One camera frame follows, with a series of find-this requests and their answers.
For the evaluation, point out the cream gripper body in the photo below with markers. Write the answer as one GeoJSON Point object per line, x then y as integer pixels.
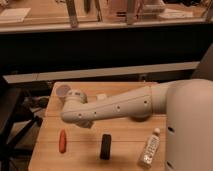
{"type": "Point", "coordinates": [85, 124]}

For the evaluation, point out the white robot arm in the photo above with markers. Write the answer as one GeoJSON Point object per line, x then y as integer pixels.
{"type": "Point", "coordinates": [188, 105]}

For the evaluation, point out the white sponge block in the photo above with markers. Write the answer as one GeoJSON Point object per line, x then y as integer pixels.
{"type": "Point", "coordinates": [101, 96]}

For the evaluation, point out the black rectangular block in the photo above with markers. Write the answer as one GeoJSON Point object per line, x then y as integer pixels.
{"type": "Point", "coordinates": [105, 147]}

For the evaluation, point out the white paper cup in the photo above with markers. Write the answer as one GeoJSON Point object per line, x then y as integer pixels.
{"type": "Point", "coordinates": [62, 91]}

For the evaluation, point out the black stand left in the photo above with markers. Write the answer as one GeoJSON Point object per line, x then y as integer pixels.
{"type": "Point", "coordinates": [12, 111]}

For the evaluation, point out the white plastic bottle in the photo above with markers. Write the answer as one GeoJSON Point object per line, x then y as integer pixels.
{"type": "Point", "coordinates": [150, 148]}

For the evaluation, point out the white paper sheet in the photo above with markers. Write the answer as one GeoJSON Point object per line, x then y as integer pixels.
{"type": "Point", "coordinates": [14, 15]}

